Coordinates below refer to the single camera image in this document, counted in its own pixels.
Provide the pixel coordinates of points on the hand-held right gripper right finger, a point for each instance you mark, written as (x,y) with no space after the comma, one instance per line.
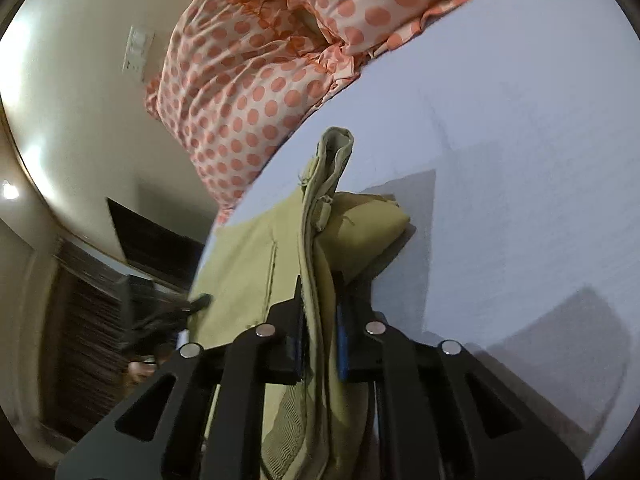
(343,347)

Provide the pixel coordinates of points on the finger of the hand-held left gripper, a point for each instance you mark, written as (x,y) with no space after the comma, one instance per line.
(192,305)

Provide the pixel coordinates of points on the dark wall panel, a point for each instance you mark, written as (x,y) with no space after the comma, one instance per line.
(155,245)

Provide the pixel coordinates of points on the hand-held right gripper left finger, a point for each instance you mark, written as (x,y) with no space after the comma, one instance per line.
(299,342)

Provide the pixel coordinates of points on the dark wooden cabinet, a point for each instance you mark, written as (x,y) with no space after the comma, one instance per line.
(85,340)

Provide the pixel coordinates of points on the white bed sheet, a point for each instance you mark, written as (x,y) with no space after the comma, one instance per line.
(500,185)

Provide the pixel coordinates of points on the white wall switch plate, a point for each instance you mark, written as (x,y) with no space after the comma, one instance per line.
(138,52)

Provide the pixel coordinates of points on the olive green pants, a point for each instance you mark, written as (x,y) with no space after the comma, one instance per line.
(360,230)

